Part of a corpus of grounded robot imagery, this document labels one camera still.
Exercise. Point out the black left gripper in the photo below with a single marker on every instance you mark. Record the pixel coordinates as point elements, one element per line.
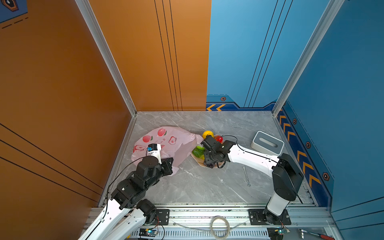
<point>168,166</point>

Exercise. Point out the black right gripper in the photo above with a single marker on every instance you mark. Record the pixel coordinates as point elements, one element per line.
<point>206,160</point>

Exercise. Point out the pink printed plastic bag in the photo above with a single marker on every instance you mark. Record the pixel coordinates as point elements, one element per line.
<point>175,142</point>

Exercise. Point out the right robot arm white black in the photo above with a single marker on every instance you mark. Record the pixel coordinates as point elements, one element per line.
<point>285,173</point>

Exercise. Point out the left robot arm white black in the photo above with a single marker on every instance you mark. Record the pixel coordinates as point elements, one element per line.
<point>127,209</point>

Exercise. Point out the pink fruit plate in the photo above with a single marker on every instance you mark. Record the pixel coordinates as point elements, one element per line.
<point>201,162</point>

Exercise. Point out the red yellow apple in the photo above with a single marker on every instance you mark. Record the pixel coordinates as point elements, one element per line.
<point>219,139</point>

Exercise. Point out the yellow orange fruit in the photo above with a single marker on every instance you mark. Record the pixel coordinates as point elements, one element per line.
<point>207,133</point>

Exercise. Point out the silver wrench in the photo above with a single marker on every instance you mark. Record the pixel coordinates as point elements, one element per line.
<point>246,176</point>

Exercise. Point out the white grey tissue box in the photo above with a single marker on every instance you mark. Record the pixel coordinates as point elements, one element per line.
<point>267,144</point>

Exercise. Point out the left green circuit board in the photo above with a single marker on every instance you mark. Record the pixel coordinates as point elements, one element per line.
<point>148,233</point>

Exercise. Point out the green circuit board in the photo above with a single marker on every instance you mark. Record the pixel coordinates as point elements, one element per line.
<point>282,231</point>
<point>148,233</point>

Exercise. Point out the right green circuit board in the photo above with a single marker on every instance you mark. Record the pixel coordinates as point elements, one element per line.
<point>282,231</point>

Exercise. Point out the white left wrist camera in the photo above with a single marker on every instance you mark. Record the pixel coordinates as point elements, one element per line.
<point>155,151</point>

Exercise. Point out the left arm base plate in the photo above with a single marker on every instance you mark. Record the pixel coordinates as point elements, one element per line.
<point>163,216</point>

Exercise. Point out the aluminium front rail frame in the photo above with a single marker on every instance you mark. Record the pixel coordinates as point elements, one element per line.
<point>188,222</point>

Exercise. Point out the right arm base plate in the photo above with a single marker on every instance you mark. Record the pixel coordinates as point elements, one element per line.
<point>265,217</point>

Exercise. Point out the red handled tool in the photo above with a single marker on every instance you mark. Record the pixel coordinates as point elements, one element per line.
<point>321,236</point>

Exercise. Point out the left aluminium corner post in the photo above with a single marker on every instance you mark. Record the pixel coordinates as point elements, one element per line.
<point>101,42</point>

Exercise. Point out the aluminium corner post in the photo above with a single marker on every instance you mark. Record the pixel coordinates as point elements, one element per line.
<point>101,42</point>
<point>318,34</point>

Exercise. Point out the right aluminium corner post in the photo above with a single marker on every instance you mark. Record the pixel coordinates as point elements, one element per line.
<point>318,34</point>

